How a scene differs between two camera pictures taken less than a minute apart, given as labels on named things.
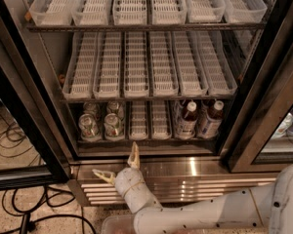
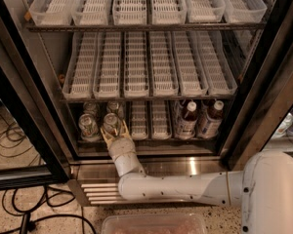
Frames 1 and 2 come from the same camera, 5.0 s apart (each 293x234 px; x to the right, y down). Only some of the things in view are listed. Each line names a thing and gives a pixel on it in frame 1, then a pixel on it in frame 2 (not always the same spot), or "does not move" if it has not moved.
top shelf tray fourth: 168,4 does not move
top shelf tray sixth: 241,3 does not move
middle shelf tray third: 136,64 does not move
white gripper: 127,179 → 121,146
